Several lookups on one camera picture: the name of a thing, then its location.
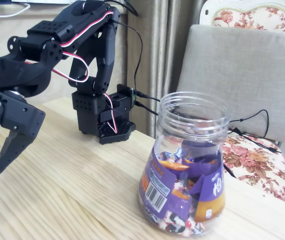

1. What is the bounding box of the floral upholstered white chair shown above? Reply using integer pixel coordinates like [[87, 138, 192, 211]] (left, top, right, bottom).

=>
[[198, 0, 285, 210]]

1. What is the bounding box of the black power plug cable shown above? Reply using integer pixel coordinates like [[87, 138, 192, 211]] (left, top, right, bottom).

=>
[[135, 89, 270, 139]]

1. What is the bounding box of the black USB plug cable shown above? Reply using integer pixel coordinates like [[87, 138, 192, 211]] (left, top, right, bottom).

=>
[[134, 100, 283, 154]]

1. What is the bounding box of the beige curtain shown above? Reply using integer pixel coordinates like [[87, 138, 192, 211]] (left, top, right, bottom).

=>
[[126, 0, 208, 140]]

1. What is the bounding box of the white device edge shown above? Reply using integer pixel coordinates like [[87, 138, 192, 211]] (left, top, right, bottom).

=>
[[11, 0, 73, 5]]

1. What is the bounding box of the grey cushion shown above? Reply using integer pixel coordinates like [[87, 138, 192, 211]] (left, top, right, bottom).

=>
[[176, 24, 285, 146]]

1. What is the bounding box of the clear plastic candy jar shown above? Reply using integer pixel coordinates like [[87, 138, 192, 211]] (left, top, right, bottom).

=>
[[138, 91, 231, 237]]

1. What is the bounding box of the thin black looped cable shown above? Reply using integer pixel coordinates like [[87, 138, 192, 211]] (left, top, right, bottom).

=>
[[111, 20, 143, 91]]

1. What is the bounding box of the white cable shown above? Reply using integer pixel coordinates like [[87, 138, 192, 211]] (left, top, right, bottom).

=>
[[0, 2, 31, 18]]

